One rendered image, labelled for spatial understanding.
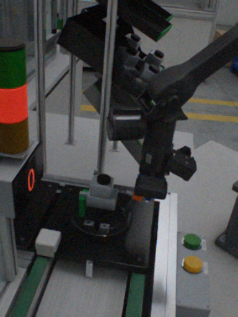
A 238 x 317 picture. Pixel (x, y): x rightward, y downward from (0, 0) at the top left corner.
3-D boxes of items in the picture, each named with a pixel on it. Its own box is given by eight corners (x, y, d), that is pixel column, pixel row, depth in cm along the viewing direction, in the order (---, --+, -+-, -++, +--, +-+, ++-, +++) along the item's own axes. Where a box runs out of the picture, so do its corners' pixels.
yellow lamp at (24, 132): (34, 140, 56) (33, 111, 53) (22, 156, 51) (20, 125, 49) (4, 135, 56) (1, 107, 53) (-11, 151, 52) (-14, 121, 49)
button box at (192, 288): (200, 252, 88) (206, 234, 85) (204, 328, 70) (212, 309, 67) (172, 247, 88) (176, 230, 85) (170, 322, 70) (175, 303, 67)
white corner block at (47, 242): (61, 244, 79) (61, 230, 77) (56, 259, 75) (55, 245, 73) (41, 240, 80) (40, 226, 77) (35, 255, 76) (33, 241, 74)
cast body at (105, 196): (117, 199, 83) (119, 174, 79) (114, 210, 79) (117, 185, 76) (81, 193, 83) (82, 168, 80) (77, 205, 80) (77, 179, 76)
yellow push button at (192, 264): (200, 262, 78) (202, 256, 77) (201, 277, 75) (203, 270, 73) (182, 260, 78) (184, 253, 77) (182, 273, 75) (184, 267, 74)
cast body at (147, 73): (151, 90, 97) (165, 69, 93) (151, 98, 93) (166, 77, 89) (124, 75, 95) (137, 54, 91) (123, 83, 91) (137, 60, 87)
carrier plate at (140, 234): (154, 204, 95) (155, 197, 93) (146, 274, 74) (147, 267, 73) (65, 189, 96) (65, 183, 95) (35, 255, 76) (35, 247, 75)
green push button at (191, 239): (199, 240, 84) (201, 234, 83) (199, 252, 80) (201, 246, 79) (182, 238, 84) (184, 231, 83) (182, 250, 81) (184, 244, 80)
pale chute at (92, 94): (156, 151, 111) (167, 145, 108) (145, 173, 100) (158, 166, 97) (100, 77, 105) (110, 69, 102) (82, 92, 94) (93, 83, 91)
